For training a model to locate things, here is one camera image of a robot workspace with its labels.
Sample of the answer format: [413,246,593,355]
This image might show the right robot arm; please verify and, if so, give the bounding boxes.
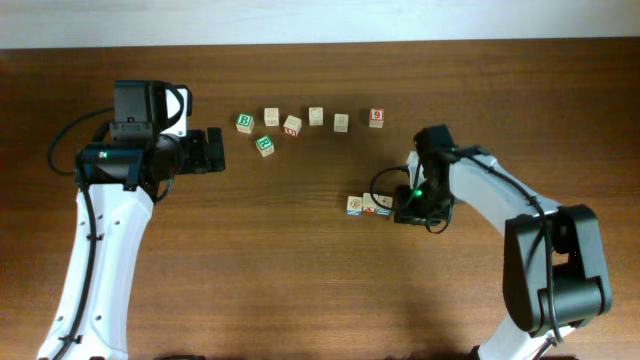
[394,125,613,359]

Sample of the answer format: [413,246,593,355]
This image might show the red letter wooden block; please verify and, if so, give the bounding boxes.
[283,115,302,137]

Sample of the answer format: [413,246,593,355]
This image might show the red number nine block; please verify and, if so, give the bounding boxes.
[369,109,385,128]

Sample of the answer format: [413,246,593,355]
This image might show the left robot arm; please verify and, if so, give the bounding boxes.
[37,123,225,359]

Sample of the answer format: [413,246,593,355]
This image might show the shell picture Q block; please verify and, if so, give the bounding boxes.
[346,196,363,216]

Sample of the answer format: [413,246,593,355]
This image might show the green letter B block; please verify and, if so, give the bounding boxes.
[235,113,255,134]

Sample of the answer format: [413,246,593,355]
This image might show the plain pale wooden block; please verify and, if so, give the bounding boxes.
[333,114,349,133]

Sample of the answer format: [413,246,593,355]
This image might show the letter E L block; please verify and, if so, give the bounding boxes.
[362,193,378,214]

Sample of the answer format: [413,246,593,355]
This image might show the wooden block outline picture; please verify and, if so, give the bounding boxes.
[308,107,324,126]

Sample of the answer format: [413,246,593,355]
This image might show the green letter R block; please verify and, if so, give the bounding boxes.
[255,135,275,157]

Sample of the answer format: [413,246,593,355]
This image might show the car picture yellow block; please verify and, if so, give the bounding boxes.
[375,195,393,216]

